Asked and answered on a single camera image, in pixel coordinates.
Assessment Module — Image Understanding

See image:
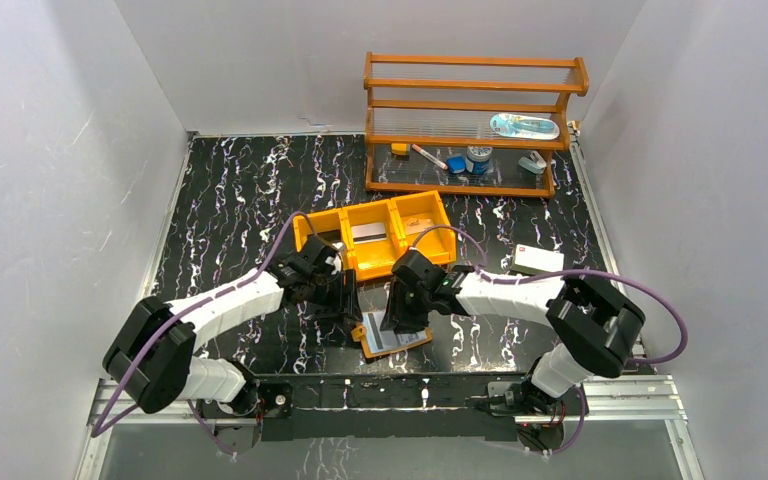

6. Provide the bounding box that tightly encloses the orange three-compartment plastic bin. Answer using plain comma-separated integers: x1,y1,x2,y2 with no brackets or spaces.
293,191,457,282

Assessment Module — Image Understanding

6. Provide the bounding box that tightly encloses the orange leather card holder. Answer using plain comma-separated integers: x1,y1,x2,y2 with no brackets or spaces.
351,310,432,360

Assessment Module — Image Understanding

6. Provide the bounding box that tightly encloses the white magnetic stripe card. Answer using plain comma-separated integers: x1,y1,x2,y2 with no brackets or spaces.
363,311,400,356

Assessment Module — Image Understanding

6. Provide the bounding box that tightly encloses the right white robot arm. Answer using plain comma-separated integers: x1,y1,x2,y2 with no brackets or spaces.
381,249,645,414

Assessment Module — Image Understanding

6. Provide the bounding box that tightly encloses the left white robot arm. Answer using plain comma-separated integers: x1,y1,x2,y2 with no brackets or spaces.
102,236,361,416

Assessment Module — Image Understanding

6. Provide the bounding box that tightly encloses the brown card in bin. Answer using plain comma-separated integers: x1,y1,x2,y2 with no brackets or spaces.
403,217,434,236

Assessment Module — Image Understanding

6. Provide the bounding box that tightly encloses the grey card in bin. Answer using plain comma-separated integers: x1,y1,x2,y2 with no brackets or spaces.
351,222,388,244

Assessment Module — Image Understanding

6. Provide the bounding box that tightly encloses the white rectangular box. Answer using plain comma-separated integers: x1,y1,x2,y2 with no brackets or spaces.
509,244,564,276

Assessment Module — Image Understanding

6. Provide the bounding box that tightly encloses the small blue block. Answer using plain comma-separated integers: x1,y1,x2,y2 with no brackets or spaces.
446,155,466,175

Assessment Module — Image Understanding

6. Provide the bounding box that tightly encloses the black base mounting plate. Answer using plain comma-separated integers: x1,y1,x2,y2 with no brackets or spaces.
196,372,589,449

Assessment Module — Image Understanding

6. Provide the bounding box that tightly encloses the red white marker pen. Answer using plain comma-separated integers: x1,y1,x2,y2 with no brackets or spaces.
410,144,448,171

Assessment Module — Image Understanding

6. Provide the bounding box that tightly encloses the small yellow block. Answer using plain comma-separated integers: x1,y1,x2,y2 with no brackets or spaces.
390,143,411,157

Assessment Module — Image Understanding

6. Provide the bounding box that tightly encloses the grey white stapler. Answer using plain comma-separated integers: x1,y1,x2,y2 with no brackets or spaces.
518,151,548,175

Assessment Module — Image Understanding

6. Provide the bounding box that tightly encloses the orange wooden shelf rack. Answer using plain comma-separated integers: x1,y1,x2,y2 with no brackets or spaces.
363,52,590,198

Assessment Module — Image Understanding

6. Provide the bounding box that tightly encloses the blister pack on shelf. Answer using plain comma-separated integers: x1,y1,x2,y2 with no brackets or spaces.
489,113,560,141

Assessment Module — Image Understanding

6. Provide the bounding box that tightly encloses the aluminium frame rail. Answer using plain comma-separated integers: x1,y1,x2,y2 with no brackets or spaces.
90,372,703,479

